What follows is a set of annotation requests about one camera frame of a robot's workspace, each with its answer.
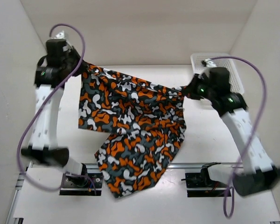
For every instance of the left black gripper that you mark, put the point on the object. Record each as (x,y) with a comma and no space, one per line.
(72,52)

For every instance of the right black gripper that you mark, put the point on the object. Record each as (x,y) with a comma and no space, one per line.
(190,90)

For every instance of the orange camouflage shorts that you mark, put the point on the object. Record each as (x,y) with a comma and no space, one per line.
(144,121)

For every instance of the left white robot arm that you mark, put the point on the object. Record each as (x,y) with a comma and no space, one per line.
(43,147)

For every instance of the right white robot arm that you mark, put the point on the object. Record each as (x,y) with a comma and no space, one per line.
(259,171)

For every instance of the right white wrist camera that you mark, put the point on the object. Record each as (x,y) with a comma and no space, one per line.
(209,63)

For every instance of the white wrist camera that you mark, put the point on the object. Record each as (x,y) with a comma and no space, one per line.
(61,35)
(209,63)

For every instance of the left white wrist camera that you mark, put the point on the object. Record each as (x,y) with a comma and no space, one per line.
(61,35)

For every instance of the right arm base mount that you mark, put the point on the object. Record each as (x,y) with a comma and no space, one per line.
(197,188)

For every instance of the aluminium front rail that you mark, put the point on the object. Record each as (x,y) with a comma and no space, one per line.
(180,165)

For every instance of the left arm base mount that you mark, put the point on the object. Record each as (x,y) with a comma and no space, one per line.
(82,186)

